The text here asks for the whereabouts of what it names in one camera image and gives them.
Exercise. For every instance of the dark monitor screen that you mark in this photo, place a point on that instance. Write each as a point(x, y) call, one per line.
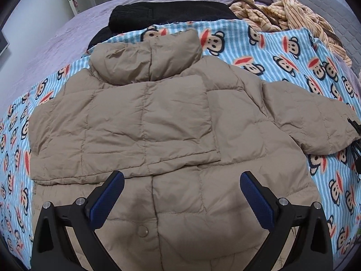
point(3, 42)

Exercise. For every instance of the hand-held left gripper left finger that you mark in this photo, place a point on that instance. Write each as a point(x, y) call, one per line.
point(108, 197)

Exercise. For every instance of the grey padded headboard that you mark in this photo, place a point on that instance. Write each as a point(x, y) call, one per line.
point(321, 2)

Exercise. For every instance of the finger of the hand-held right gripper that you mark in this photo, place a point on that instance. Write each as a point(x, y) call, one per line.
point(354, 126)
point(357, 158)

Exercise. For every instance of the black knitted garment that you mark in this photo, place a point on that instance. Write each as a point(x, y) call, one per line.
point(158, 12)

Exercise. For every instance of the tan puffer jacket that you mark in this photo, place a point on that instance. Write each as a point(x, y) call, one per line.
point(169, 124)

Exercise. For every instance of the monkey print striped blanket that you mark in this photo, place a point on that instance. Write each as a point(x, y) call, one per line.
point(282, 50)

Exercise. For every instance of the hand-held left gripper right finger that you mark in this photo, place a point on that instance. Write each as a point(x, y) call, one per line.
point(255, 197)

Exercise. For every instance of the purple bed sheet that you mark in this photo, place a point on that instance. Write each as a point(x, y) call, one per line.
point(56, 34)

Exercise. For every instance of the yellow striped fleece garment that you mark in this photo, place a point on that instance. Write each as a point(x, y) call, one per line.
point(284, 14)

